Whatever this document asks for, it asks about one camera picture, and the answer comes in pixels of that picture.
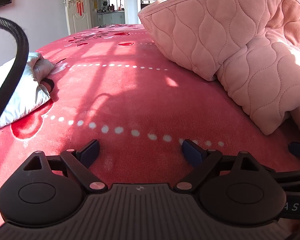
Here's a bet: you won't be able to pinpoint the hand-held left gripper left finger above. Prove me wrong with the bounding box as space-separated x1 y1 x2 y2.
22 139 108 194

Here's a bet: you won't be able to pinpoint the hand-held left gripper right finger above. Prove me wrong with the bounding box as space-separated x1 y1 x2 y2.
174 139 262 194

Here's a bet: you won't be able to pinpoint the pink quilted garment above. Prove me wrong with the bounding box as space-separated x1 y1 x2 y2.
137 0 300 146

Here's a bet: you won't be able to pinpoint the plush printed bed blanket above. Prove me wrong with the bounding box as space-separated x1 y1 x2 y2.
0 23 300 232

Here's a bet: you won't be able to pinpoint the silver puffer jacket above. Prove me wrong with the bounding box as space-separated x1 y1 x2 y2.
0 52 63 133

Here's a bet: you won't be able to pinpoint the white room door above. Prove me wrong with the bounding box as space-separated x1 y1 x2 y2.
63 0 93 36

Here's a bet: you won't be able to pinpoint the kitchen cabinets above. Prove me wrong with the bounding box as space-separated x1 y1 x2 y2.
97 9 126 27

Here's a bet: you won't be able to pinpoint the black cable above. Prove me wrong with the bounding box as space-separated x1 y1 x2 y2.
0 16 30 133

